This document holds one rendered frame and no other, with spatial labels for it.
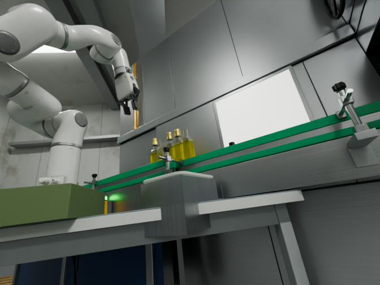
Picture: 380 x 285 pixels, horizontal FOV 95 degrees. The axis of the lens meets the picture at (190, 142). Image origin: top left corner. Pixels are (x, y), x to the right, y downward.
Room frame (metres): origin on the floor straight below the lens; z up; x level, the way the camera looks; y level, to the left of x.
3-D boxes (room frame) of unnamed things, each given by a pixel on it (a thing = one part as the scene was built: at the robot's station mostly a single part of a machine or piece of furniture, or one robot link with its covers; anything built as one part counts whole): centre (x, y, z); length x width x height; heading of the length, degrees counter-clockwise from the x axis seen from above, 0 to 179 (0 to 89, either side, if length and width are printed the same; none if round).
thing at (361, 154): (0.44, -0.45, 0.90); 0.17 x 0.05 x 0.23; 149
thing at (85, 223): (1.25, 0.55, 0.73); 1.58 x 1.52 x 0.04; 98
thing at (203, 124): (0.93, -0.16, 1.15); 0.90 x 0.03 x 0.34; 59
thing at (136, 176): (1.24, 0.87, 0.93); 1.75 x 0.01 x 0.08; 59
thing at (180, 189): (0.66, 0.04, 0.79); 0.27 x 0.17 x 0.08; 149
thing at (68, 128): (0.60, 0.46, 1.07); 0.13 x 0.10 x 0.16; 77
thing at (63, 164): (0.58, 0.46, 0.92); 0.16 x 0.13 x 0.15; 13
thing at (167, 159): (0.78, 0.10, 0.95); 0.17 x 0.03 x 0.12; 149
